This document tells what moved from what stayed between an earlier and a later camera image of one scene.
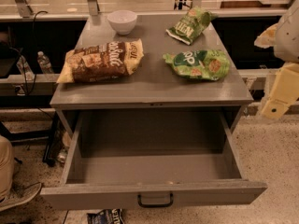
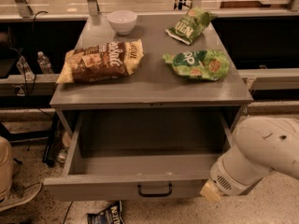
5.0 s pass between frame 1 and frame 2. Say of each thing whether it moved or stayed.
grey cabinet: stayed
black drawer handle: moved
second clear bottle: stayed
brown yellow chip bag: stayed
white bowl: stayed
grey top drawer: moved
